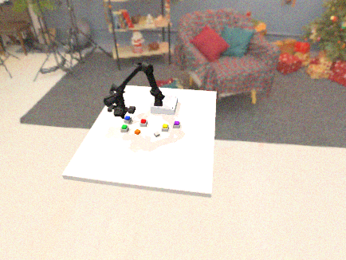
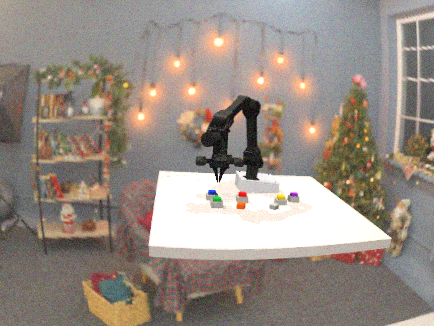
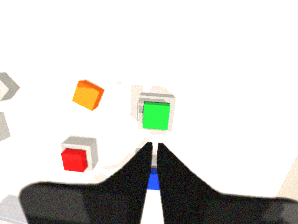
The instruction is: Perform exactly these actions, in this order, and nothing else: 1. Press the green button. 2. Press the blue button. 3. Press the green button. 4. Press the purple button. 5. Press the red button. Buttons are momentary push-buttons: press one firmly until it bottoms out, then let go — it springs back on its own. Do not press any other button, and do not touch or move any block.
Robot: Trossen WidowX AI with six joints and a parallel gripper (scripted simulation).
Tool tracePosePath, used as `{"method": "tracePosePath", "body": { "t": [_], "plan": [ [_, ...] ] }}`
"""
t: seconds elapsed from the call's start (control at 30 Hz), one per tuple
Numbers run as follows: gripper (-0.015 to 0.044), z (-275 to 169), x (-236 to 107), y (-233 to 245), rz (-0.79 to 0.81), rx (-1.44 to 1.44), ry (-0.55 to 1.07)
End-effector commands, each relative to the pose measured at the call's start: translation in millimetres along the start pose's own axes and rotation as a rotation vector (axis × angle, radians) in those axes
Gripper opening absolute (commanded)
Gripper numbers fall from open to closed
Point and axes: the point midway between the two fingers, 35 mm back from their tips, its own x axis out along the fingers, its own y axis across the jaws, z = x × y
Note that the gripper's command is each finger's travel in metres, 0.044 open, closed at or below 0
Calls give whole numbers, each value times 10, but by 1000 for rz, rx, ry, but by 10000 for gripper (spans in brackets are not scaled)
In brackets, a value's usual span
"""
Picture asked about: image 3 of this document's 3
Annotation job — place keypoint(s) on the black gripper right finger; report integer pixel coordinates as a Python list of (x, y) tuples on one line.
[(187, 199)]

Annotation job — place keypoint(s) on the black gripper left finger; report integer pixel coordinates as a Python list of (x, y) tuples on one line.
[(119, 199)]

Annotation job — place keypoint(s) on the blue button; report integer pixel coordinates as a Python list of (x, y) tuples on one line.
[(153, 181)]

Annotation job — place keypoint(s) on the red button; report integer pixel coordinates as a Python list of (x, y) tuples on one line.
[(79, 153)]

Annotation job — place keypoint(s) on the green button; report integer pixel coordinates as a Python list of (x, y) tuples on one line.
[(156, 111)]

